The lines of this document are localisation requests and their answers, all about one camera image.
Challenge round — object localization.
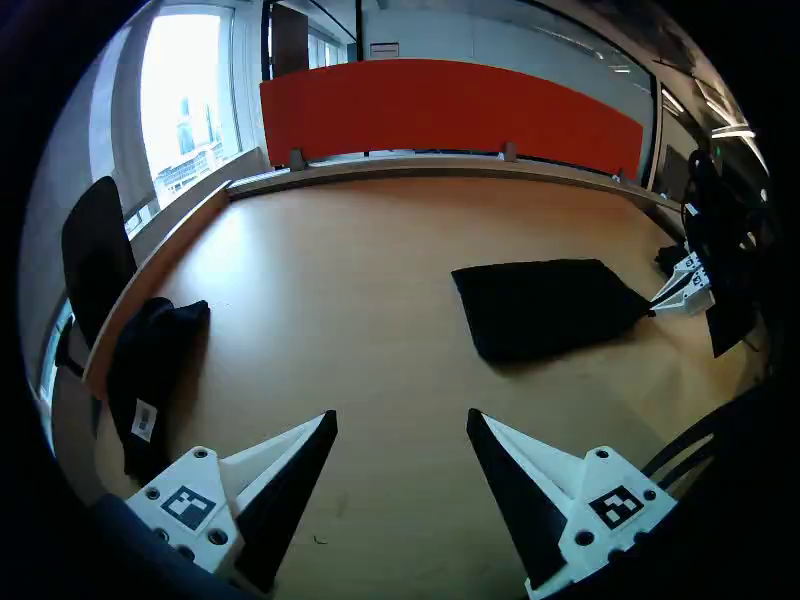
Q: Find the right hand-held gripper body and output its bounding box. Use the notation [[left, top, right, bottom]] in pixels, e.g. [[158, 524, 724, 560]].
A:
[[681, 148, 776, 359]]

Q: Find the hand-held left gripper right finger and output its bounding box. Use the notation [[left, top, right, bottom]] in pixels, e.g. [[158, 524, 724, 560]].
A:
[[466, 408, 680, 600]]

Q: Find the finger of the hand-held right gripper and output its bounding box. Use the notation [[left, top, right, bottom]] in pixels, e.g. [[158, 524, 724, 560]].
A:
[[648, 268, 718, 318], [671, 251, 708, 279]]

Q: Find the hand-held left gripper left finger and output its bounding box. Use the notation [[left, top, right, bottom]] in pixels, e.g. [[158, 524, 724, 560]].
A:
[[123, 409, 339, 595]]

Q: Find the black towel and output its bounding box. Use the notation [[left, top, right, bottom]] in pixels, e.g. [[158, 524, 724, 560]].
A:
[[451, 257, 658, 364]]

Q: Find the heap of black towels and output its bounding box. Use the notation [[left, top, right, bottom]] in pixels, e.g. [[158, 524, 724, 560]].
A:
[[104, 297, 211, 484]]

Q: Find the black office chair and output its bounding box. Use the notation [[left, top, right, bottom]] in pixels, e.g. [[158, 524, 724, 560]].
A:
[[54, 176, 140, 380]]

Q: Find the red desk screen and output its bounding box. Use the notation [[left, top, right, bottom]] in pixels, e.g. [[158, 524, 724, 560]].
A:
[[226, 58, 684, 213]]

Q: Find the black cable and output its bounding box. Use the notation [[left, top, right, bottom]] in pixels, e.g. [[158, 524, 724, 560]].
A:
[[638, 429, 716, 488]]

